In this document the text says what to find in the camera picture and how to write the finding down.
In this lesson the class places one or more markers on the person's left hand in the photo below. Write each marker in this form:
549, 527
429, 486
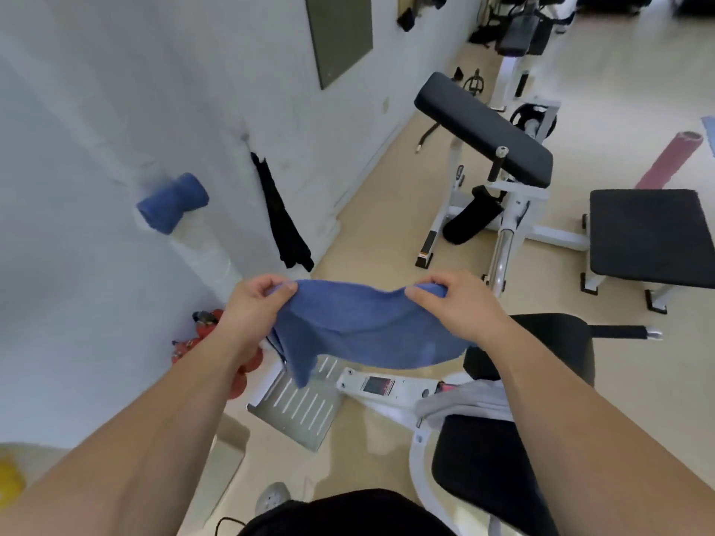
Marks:
246, 315

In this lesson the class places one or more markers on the person's right hand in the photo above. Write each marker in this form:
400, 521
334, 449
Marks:
463, 312

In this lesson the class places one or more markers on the person's right thumb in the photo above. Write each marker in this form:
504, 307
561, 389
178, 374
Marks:
423, 299

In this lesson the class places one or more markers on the person's left thumb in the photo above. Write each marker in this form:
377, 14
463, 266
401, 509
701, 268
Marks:
281, 296

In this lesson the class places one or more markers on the person's right forearm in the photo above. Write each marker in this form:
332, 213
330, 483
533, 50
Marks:
586, 440

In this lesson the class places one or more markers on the person's left forearm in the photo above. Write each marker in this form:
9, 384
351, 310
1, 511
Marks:
111, 446

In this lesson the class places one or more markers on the black cloth hanging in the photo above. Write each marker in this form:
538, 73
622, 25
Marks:
282, 217

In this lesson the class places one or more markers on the red dumbbells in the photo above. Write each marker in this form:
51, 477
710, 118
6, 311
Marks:
223, 362

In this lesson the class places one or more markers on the black foam roller pad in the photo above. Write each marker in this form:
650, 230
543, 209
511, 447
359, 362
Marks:
472, 214

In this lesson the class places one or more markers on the grey cloth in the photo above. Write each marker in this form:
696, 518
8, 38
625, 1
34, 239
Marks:
463, 399

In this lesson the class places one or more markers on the perforated metal footplate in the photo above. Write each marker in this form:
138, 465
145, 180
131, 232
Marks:
299, 410

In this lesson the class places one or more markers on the black backrest pad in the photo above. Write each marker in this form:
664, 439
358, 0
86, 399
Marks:
536, 343

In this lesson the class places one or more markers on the black seat pad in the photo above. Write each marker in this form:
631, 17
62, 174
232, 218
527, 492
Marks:
486, 474

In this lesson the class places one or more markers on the grey shoe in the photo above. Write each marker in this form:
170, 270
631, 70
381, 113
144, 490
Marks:
272, 497

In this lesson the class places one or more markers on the black weight plate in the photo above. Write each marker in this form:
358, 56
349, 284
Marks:
533, 119

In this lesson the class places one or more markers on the black shorts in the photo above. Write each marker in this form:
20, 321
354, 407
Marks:
346, 514

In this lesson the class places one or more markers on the black flat bench pad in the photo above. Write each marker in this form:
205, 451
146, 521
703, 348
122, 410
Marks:
648, 237

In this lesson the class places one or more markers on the black and white gym machine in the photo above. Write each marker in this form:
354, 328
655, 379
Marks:
522, 33

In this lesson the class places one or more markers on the pink rolled mat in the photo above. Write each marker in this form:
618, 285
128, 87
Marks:
670, 159

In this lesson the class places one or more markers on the yellow object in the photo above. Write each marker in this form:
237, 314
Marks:
8, 482

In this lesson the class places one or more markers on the white leg machine frame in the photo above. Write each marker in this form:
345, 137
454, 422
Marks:
391, 393

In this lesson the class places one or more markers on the white curl machine frame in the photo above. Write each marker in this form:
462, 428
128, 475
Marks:
522, 228

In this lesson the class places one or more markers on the grey wall panel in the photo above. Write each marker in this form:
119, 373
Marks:
339, 33

